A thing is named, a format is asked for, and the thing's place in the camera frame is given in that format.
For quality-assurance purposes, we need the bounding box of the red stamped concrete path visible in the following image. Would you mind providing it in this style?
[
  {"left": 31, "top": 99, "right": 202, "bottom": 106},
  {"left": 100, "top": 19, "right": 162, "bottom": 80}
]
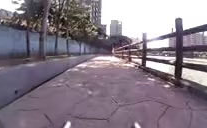
[{"left": 0, "top": 54, "right": 207, "bottom": 128}]

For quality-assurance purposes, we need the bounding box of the tall pale tower building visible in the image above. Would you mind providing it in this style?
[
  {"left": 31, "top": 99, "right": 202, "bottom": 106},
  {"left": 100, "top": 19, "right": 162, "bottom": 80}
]
[{"left": 109, "top": 19, "right": 123, "bottom": 37}]

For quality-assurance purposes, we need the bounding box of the tall grey building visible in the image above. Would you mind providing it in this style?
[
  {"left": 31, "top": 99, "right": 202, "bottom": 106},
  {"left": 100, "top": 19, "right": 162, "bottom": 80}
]
[{"left": 86, "top": 0, "right": 103, "bottom": 28}]

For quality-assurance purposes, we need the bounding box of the row of trees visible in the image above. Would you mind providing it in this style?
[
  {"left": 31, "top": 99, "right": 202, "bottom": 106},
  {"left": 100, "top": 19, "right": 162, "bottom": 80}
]
[{"left": 10, "top": 0, "right": 113, "bottom": 61}]

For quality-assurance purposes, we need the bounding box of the dark wooden railing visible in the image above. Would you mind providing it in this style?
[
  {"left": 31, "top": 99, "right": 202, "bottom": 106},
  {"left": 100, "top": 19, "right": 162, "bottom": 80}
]
[{"left": 111, "top": 17, "right": 207, "bottom": 83}]

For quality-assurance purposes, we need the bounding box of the pale concrete ledge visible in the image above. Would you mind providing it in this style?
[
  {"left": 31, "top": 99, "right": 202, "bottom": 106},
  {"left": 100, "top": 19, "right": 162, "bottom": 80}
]
[{"left": 0, "top": 54, "right": 97, "bottom": 112}]

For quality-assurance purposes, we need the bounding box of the concrete kerb under railing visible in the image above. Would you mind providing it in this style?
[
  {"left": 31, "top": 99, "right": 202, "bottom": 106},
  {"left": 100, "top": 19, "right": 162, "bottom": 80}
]
[{"left": 113, "top": 55, "right": 207, "bottom": 102}]

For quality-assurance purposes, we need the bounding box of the wide pale building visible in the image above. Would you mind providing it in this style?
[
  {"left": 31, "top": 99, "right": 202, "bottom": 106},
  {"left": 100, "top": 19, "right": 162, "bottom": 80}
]
[{"left": 168, "top": 27, "right": 207, "bottom": 49}]

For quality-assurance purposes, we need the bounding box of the canal water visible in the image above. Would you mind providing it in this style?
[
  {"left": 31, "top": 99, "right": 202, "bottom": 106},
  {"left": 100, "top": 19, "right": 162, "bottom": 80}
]
[{"left": 130, "top": 55, "right": 207, "bottom": 90}]

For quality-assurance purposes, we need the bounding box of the grey concrete wall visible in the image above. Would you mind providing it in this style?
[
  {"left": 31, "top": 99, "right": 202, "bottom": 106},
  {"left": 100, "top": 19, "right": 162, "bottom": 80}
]
[{"left": 0, "top": 21, "right": 112, "bottom": 61}]

